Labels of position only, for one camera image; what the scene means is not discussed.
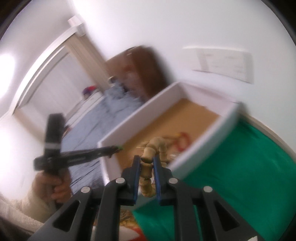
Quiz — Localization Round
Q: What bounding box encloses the wooden barrel bead bracelet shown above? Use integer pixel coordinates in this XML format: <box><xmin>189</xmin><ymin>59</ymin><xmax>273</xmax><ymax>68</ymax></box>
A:
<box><xmin>138</xmin><ymin>136</ymin><xmax>168</xmax><ymax>198</ymax></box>

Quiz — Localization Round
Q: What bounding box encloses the cream knit sleeve forearm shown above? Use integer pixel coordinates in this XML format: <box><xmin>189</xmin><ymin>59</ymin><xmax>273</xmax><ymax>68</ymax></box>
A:
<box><xmin>1</xmin><ymin>185</ymin><xmax>56</xmax><ymax>240</ymax></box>

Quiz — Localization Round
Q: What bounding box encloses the person's left hand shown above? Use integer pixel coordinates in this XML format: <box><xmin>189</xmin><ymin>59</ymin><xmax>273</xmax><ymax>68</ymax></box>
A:
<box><xmin>32</xmin><ymin>169</ymin><xmax>72</xmax><ymax>203</ymax></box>

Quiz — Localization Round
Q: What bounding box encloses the blue grey bedding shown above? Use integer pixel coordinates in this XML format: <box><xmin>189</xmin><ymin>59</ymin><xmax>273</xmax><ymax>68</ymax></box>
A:
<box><xmin>61</xmin><ymin>83</ymin><xmax>144</xmax><ymax>194</ymax></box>

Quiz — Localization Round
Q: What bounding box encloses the green satin cloth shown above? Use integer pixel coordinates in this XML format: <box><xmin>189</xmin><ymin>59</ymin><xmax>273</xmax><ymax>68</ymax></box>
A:
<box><xmin>131</xmin><ymin>117</ymin><xmax>296</xmax><ymax>241</ymax></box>

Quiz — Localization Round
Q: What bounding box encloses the red bead ornament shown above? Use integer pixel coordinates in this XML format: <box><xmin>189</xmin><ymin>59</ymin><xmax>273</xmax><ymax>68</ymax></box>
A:
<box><xmin>172</xmin><ymin>132</ymin><xmax>191</xmax><ymax>152</ymax></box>

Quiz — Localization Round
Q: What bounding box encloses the beige curtain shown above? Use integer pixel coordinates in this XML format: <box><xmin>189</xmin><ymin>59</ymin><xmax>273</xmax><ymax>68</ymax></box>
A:
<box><xmin>64</xmin><ymin>34</ymin><xmax>110</xmax><ymax>92</ymax></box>

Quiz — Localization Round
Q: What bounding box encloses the white cardboard box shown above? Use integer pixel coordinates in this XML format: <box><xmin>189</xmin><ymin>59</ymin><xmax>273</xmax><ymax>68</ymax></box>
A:
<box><xmin>98</xmin><ymin>82</ymin><xmax>240</xmax><ymax>184</ymax></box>

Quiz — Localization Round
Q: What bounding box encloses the brown wooden headboard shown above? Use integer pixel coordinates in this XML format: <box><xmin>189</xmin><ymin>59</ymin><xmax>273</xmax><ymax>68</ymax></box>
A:
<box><xmin>106</xmin><ymin>45</ymin><xmax>168</xmax><ymax>102</ymax></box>

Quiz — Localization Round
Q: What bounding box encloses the white wall socket panel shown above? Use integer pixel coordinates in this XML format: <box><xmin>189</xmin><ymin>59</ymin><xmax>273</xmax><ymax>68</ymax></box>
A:
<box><xmin>183</xmin><ymin>46</ymin><xmax>254</xmax><ymax>84</ymax></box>

